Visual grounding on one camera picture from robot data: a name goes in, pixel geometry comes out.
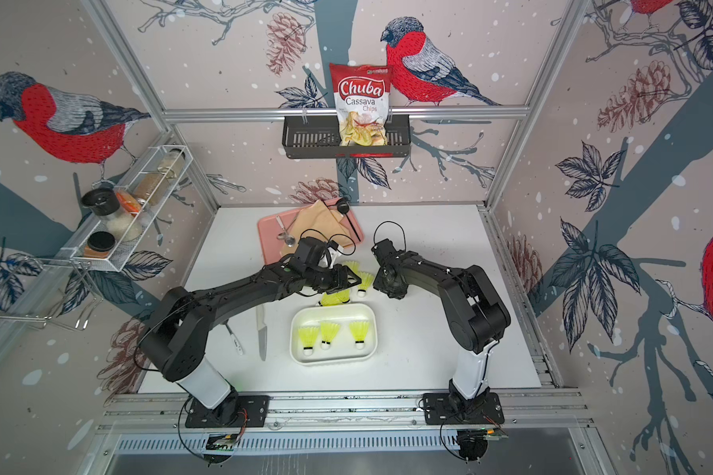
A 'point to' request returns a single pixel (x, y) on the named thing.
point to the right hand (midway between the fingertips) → (382, 286)
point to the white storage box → (337, 333)
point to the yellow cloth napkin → (316, 219)
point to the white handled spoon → (284, 236)
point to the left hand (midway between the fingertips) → (362, 278)
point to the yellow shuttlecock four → (329, 331)
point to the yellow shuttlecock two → (359, 331)
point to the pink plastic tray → (274, 229)
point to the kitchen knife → (261, 332)
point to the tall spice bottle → (152, 186)
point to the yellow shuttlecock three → (333, 299)
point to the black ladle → (343, 207)
